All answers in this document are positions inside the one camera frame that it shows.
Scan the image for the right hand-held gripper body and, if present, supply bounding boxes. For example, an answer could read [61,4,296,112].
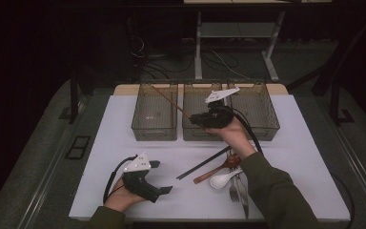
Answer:
[199,87,241,130]

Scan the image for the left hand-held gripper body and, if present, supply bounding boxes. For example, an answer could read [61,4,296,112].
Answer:
[121,152,162,204]

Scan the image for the clear grey plastic bin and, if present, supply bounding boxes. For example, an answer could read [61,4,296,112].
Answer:
[182,83,229,142]
[227,82,281,142]
[131,83,179,142]

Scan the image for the brown wooden chopstick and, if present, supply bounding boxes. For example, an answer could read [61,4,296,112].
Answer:
[151,84,193,119]
[170,91,175,128]

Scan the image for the brown wooden spoon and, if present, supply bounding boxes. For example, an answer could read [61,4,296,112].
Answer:
[193,153,242,185]

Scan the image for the white ceramic spoon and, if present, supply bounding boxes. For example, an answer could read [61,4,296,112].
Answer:
[209,167,244,191]

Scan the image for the metal fork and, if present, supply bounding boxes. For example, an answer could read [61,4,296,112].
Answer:
[226,148,240,203]

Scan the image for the metal knife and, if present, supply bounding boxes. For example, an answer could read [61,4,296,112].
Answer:
[230,149,250,219]

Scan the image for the person's left hand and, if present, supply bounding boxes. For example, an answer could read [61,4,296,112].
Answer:
[104,177,147,213]

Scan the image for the person's right hand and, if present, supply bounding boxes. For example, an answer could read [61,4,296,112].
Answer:
[204,117,257,160]

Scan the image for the black metal stand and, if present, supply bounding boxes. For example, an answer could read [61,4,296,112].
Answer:
[58,68,88,125]
[329,79,356,126]

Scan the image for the black slanted metal beam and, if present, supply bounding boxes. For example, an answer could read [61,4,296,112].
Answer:
[287,13,366,97]

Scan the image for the left hand-held gripper cable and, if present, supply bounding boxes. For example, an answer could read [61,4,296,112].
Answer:
[103,155,139,204]

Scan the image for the hand-held gripper cable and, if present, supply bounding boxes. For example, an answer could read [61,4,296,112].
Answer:
[223,106,356,228]
[103,155,139,204]

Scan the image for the right hand-held gripper cable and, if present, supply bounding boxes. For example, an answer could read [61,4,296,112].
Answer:
[223,106,356,228]

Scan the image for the tangle of floor cables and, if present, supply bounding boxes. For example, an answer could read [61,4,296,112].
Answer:
[130,34,255,81]

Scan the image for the white metal desk frame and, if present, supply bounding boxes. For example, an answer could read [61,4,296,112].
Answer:
[183,0,333,82]

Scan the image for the black floor socket frame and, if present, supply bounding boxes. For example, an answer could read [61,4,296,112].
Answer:
[64,135,92,160]

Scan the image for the metal floor rail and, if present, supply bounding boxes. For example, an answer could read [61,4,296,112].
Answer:
[15,101,90,229]
[322,101,366,220]

